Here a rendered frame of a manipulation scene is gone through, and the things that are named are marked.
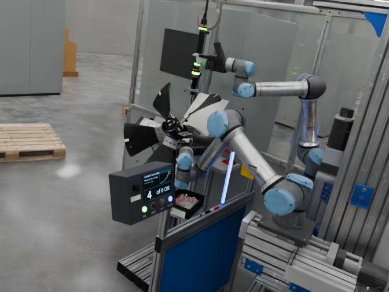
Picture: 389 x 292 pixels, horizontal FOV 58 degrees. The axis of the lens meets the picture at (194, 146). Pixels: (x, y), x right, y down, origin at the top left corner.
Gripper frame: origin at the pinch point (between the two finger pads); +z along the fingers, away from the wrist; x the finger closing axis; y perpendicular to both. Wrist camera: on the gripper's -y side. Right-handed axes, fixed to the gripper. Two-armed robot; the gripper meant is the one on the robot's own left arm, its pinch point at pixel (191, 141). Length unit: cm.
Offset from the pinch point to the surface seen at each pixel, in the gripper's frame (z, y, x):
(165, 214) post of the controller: -54, 9, 18
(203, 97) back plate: 57, -6, -16
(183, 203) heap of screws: -14.8, 2.4, 32.4
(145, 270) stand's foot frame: 21, 30, 108
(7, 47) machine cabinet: 450, 347, -16
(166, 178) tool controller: -63, 8, -3
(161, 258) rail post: -54, 11, 42
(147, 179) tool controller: -71, 15, -6
